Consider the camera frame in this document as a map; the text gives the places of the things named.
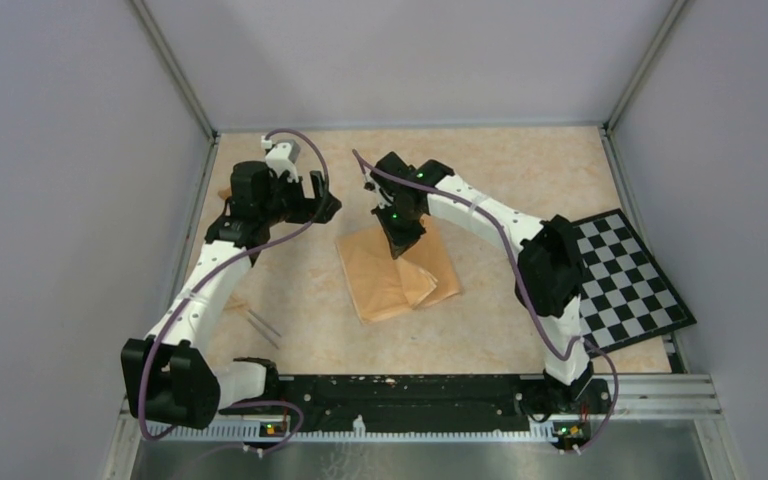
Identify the black white checkerboard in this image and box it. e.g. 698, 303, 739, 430
572, 209, 697, 353

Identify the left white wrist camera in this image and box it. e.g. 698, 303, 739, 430
260, 136, 301, 183

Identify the aluminium front rail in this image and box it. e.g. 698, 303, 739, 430
118, 374, 723, 444

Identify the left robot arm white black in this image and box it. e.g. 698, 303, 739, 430
120, 160, 341, 429

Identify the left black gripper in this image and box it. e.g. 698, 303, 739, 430
260, 168, 341, 226

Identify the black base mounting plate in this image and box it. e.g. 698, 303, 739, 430
225, 374, 611, 434

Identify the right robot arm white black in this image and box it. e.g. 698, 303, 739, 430
357, 152, 593, 412

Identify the orange cloth napkin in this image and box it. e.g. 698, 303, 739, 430
336, 217, 462, 324

